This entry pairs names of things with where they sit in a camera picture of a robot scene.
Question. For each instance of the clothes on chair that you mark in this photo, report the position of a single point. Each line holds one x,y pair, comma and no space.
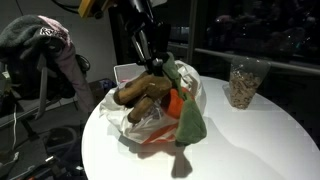
31,42

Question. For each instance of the brown plush toy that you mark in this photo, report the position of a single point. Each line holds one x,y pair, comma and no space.
141,93

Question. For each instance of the clear bag of snacks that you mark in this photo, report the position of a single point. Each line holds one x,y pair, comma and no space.
246,75

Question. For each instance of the white orange plastic bag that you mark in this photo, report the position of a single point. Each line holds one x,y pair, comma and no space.
156,125

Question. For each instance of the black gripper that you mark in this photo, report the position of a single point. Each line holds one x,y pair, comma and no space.
147,33

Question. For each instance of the window frame post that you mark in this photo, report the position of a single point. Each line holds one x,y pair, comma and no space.
192,27

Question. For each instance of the white plastic basket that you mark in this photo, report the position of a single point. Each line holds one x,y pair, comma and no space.
127,72

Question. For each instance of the window handrail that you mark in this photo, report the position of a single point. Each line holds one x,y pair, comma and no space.
299,68

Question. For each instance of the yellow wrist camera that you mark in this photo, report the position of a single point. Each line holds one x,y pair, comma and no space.
93,8

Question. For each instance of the green orange plush carrot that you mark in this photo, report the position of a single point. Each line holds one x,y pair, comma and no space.
187,101

